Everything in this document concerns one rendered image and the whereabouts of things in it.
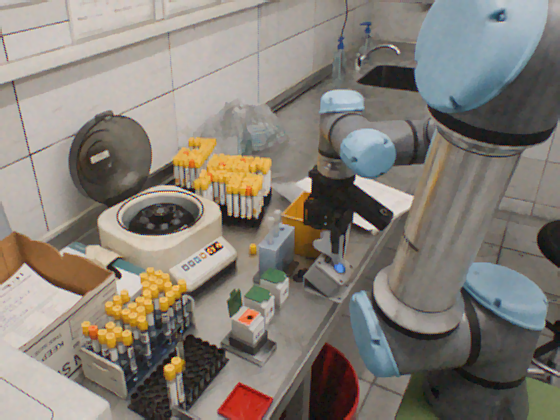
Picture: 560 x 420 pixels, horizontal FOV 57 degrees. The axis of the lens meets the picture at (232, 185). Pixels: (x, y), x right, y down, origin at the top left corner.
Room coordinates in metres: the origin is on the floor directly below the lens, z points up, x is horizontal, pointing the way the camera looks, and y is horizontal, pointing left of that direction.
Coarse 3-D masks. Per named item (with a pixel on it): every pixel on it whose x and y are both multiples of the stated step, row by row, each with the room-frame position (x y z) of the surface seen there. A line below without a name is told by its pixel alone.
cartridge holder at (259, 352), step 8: (232, 336) 0.69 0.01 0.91; (264, 336) 0.70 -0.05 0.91; (224, 344) 0.70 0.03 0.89; (232, 344) 0.69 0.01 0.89; (240, 344) 0.68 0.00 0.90; (248, 344) 0.67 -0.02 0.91; (256, 344) 0.67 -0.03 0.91; (264, 344) 0.69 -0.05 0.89; (272, 344) 0.69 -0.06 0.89; (240, 352) 0.68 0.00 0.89; (248, 352) 0.67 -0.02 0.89; (256, 352) 0.67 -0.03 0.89; (264, 352) 0.67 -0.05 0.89; (256, 360) 0.66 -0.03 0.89; (264, 360) 0.66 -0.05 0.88
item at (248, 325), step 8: (240, 312) 0.71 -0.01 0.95; (248, 312) 0.71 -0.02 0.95; (256, 312) 0.71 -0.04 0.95; (232, 320) 0.70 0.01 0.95; (240, 320) 0.69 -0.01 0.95; (248, 320) 0.69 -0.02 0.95; (256, 320) 0.70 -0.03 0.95; (264, 320) 0.70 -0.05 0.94; (232, 328) 0.70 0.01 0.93; (240, 328) 0.69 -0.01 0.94; (248, 328) 0.68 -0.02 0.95; (256, 328) 0.68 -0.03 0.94; (264, 328) 0.70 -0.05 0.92; (240, 336) 0.69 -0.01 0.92; (248, 336) 0.68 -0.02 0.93; (256, 336) 0.68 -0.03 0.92
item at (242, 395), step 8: (240, 384) 0.61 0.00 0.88; (232, 392) 0.59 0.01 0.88; (240, 392) 0.60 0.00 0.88; (248, 392) 0.60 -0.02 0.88; (256, 392) 0.59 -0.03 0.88; (232, 400) 0.58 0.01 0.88; (240, 400) 0.58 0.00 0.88; (248, 400) 0.58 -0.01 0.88; (256, 400) 0.58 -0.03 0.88; (264, 400) 0.58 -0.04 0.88; (272, 400) 0.58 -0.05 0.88; (224, 408) 0.57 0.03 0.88; (232, 408) 0.57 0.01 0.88; (240, 408) 0.57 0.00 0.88; (248, 408) 0.57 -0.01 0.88; (256, 408) 0.57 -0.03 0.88; (264, 408) 0.56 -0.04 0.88; (224, 416) 0.55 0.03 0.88; (232, 416) 0.55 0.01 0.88; (240, 416) 0.55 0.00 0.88; (248, 416) 0.55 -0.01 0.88; (256, 416) 0.55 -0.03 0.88
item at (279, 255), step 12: (288, 228) 0.95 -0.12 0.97; (264, 240) 0.91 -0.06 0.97; (276, 240) 0.91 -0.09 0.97; (288, 240) 0.93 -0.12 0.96; (264, 252) 0.88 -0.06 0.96; (276, 252) 0.87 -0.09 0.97; (288, 252) 0.93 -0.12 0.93; (264, 264) 0.88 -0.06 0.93; (276, 264) 0.87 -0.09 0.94; (288, 264) 0.93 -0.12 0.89; (288, 276) 0.90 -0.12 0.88
